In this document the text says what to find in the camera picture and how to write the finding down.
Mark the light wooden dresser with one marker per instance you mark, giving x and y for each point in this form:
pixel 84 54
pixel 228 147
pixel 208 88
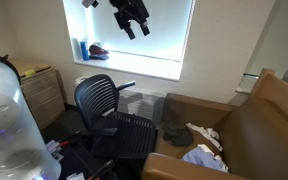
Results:
pixel 42 91

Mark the black low table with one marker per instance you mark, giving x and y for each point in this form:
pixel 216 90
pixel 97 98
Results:
pixel 80 163

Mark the black cloth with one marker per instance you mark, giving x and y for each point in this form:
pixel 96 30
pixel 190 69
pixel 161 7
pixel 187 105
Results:
pixel 178 133

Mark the brown leather armchair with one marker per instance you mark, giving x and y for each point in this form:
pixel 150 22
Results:
pixel 260 140

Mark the black and orange tool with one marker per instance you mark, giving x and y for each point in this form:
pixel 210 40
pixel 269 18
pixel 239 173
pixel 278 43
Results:
pixel 69 140

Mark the red sneaker shoe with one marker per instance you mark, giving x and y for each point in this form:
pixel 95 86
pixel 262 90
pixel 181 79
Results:
pixel 98 51

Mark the white wall radiator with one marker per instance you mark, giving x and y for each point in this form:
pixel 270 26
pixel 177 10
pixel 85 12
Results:
pixel 140 105

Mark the blue water bottle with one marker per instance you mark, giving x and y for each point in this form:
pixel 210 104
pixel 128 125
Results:
pixel 84 50

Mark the white crumpled cloth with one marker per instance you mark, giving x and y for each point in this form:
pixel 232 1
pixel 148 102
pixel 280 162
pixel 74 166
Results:
pixel 205 133

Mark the yellow sticky note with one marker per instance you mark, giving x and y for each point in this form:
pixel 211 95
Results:
pixel 30 73

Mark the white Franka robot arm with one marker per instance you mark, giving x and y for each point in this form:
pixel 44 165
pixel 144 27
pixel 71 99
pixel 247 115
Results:
pixel 7 133

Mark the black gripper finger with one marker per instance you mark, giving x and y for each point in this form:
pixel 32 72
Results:
pixel 130 33
pixel 145 29

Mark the black mesh office chair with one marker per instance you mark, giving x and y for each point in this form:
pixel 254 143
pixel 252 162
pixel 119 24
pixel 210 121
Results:
pixel 117 130

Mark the white power plugs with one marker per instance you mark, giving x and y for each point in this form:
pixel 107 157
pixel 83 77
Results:
pixel 54 150

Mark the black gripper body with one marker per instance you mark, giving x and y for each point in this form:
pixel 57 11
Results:
pixel 130 11

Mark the light blue cloth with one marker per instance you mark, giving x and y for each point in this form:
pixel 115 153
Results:
pixel 202 158

